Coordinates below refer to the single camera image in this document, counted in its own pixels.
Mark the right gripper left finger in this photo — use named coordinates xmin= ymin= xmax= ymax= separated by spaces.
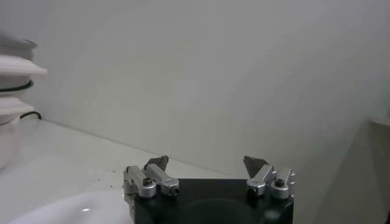
xmin=122 ymin=155 xmax=180 ymax=214

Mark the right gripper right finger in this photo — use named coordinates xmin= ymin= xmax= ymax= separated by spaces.
xmin=243 ymin=156 xmax=296 ymax=200

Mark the large white plate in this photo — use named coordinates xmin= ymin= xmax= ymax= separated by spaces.
xmin=5 ymin=190 xmax=135 ymax=224

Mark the white electric cooker pot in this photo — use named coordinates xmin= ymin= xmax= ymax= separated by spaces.
xmin=0 ymin=54 xmax=49 ymax=170

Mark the black cooker power cord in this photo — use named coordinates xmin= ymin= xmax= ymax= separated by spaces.
xmin=19 ymin=111 xmax=43 ymax=120

